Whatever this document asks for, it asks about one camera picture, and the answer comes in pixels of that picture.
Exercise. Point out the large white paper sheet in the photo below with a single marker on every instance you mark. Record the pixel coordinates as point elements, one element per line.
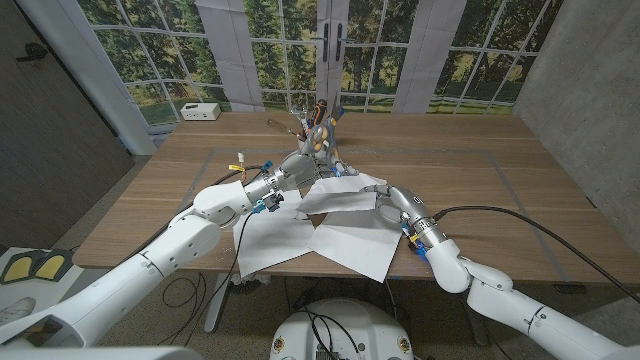
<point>360,245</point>

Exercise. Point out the white mug with tools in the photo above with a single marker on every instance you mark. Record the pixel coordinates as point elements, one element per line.
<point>317,112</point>

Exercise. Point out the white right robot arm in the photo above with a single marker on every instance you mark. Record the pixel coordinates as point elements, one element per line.
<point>500,295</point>

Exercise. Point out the white table leg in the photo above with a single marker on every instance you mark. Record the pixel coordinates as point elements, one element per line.
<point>217,305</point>

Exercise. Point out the yellow and black foot pad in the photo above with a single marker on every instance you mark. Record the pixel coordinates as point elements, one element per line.
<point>17,267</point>
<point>52,265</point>

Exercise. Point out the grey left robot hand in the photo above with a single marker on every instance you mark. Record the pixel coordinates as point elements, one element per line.
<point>300,167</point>

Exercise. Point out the printed window forest backdrop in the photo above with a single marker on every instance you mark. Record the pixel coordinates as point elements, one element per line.
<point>230,60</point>

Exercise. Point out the grey table leg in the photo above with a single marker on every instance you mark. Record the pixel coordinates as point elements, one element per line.
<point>477,327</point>

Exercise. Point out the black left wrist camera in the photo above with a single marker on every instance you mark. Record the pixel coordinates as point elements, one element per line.
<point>274,201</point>

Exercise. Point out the white power strip box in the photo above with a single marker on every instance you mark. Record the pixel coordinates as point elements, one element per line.
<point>200,111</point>

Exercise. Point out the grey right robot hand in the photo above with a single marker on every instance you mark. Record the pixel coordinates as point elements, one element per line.
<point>410,202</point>

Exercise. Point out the white shoe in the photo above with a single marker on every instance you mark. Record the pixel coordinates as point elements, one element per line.
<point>15,310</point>

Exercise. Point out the silver metal wrench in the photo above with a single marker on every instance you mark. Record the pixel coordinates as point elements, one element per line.
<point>300,116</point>

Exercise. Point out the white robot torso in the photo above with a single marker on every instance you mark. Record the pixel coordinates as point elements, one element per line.
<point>345,325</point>

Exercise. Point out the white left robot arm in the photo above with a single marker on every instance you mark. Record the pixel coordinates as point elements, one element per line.
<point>150,270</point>

